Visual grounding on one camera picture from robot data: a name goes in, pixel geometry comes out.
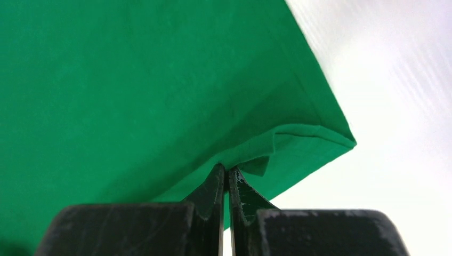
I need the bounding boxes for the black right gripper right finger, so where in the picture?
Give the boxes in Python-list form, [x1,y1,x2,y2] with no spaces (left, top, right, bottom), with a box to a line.
[228,167,408,255]

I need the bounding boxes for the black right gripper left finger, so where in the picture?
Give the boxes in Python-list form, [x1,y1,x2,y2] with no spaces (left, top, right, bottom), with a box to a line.
[35,164,225,255]

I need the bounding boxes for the green t shirt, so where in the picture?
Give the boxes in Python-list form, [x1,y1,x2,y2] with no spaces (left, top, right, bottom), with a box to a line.
[1,1,356,255]

